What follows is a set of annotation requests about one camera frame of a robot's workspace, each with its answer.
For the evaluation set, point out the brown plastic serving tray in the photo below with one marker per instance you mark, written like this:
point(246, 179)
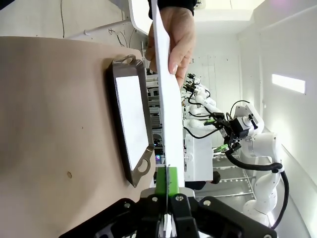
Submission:
point(112, 104)

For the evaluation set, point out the white cabinet box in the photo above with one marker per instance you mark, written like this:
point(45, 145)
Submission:
point(198, 156)

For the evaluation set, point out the person's left forearm black sleeve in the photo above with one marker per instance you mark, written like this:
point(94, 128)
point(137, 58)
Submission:
point(178, 3)

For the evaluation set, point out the metal storage shelf rack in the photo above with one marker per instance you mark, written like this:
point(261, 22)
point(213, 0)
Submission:
point(153, 116)

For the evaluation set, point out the person's left hand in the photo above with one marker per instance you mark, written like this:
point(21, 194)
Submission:
point(183, 39)

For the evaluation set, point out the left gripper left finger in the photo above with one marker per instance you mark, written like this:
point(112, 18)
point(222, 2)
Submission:
point(162, 178)

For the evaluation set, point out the white A4 paper sheet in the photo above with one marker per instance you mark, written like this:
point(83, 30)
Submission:
point(131, 119)
point(171, 111)

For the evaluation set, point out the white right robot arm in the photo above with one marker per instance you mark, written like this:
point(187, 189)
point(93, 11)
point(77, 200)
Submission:
point(265, 146)

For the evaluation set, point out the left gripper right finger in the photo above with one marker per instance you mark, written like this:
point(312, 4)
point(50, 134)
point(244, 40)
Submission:
point(173, 178)

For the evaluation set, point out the white sleeved background robot arm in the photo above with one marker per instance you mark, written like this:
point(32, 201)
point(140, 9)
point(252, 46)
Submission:
point(205, 101)

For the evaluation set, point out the dark-haired background person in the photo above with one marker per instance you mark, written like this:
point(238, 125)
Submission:
point(213, 178)

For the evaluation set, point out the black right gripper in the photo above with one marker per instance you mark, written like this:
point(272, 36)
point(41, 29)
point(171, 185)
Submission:
point(239, 129)

